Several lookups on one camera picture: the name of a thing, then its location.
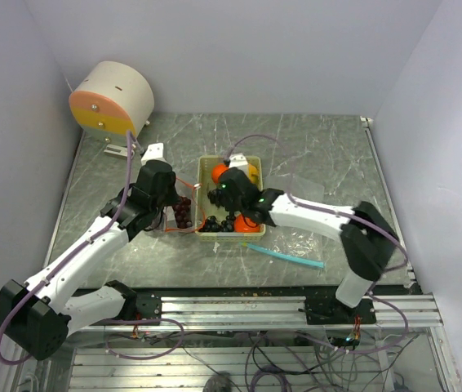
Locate red-zipper clear bag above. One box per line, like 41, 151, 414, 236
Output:
162, 176, 206, 234

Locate yellow-green perforated plastic basket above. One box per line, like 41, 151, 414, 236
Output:
196, 155, 266, 243

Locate dark blue grape bunch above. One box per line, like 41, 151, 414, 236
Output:
198, 186, 238, 234

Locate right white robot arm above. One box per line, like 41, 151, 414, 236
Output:
217, 168, 399, 323

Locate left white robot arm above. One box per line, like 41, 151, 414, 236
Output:
0, 159, 179, 360

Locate blue-zipper clear bag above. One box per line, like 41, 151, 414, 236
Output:
240, 174, 325, 274

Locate yellow-orange peach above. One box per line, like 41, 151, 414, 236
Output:
248, 163, 260, 185

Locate orange fruit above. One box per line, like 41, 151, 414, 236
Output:
211, 163, 229, 185

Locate small red-orange fruit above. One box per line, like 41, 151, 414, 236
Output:
234, 214, 261, 234

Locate cylindrical drawer box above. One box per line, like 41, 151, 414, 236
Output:
69, 60, 155, 146

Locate white corner clip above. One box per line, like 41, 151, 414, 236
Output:
360, 116, 373, 127

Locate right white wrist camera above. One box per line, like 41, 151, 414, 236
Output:
228, 154, 249, 175

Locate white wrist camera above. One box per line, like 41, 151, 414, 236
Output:
228, 154, 249, 175
140, 142, 166, 166

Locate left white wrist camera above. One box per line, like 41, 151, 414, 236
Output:
140, 142, 166, 166

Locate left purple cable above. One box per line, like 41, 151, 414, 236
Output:
0, 129, 142, 365

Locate purple cable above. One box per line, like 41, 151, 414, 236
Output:
0, 129, 142, 365
224, 134, 410, 272

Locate small silver metal bracket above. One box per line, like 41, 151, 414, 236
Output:
104, 144, 135, 159

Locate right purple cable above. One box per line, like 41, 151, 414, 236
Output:
224, 134, 410, 272

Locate aluminium rail frame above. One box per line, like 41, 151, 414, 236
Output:
6, 286, 462, 391

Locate loose wires under table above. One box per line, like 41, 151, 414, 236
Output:
104, 318, 420, 392

